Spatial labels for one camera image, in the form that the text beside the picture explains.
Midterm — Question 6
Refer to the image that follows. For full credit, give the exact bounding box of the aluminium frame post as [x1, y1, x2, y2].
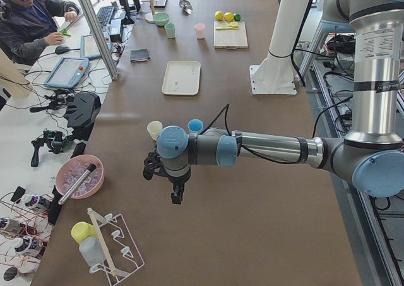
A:
[78, 0, 119, 80]

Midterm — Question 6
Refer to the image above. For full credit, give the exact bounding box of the cream rectangular tray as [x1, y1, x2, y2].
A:
[162, 61, 201, 96]

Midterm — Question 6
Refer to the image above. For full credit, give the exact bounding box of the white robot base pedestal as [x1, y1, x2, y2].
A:
[250, 0, 312, 95]

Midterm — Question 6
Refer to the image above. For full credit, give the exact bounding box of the pink bowl with ice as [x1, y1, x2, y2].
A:
[55, 154, 105, 200]

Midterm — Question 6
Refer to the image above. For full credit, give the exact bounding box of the metal scoop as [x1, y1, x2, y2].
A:
[179, 0, 193, 15]

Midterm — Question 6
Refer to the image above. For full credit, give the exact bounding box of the green plastic cup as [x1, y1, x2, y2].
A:
[164, 23, 175, 39]

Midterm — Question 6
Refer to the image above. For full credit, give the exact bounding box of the whole lemon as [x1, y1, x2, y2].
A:
[214, 11, 223, 21]
[223, 12, 234, 22]

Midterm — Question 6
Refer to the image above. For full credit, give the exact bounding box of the blue teach pendant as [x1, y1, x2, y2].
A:
[44, 57, 89, 88]

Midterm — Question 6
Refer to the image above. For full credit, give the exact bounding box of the pink plastic cup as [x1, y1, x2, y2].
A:
[194, 23, 206, 39]

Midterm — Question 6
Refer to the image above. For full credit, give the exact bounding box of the clear cup on rack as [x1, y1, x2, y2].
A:
[79, 236, 106, 266]

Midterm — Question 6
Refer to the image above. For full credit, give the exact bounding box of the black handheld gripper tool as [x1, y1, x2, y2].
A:
[30, 129, 72, 167]

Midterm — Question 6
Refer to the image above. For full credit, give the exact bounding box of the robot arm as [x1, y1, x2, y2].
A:
[143, 0, 403, 204]

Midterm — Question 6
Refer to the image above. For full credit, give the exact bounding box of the green lime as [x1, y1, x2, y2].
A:
[234, 13, 242, 21]

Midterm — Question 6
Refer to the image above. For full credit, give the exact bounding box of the grey folded cloth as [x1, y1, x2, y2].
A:
[130, 49, 150, 63]

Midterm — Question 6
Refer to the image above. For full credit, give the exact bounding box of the seated person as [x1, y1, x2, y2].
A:
[1, 0, 80, 66]

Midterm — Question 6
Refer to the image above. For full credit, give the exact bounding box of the yellow cup on rack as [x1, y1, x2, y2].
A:
[71, 222, 97, 244]

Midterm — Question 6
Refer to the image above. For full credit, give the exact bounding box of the green bowl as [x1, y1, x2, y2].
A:
[153, 12, 170, 27]

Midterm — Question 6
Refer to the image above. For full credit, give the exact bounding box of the yellow plastic knife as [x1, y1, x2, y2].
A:
[215, 27, 239, 30]

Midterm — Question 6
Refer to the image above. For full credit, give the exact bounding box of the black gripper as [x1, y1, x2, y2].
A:
[143, 152, 191, 205]

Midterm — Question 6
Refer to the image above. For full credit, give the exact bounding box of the wooden cutting board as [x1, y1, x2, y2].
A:
[214, 21, 248, 49]

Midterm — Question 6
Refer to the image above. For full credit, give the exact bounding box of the black keyboard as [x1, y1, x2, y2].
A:
[96, 6, 114, 28]

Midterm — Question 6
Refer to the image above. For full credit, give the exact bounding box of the computer mouse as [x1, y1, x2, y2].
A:
[54, 45, 71, 55]

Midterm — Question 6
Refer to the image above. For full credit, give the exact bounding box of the cream plastic cup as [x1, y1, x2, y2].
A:
[146, 121, 163, 141]

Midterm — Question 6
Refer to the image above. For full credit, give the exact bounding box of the white wire cup rack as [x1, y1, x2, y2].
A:
[87, 208, 145, 285]

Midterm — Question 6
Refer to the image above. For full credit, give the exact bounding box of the metal scoop handle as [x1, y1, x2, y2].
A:
[58, 164, 97, 205]

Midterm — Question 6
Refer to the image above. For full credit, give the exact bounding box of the blue plastic cup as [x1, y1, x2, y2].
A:
[187, 119, 204, 133]

